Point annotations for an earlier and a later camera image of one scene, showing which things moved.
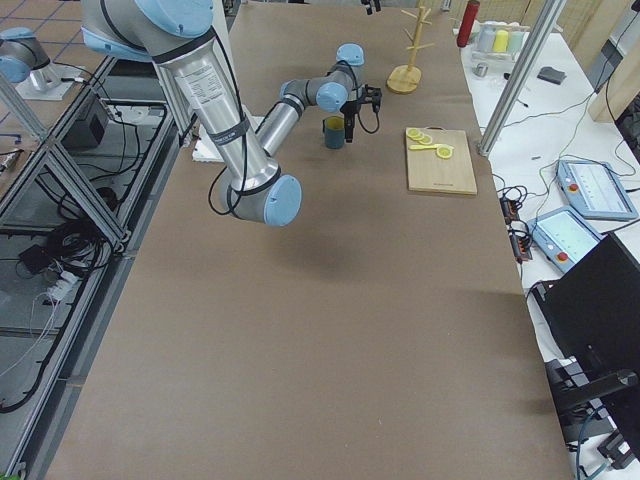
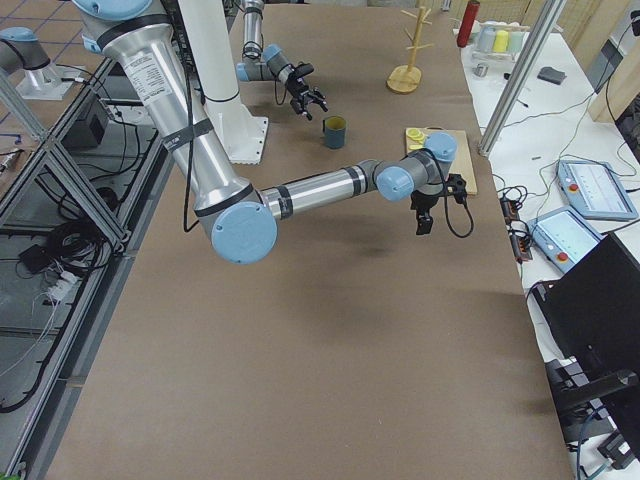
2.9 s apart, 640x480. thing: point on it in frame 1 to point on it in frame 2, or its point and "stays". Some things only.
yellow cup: (500, 41) stays
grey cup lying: (487, 33) stays
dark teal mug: (334, 132) stays
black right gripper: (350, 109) to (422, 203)
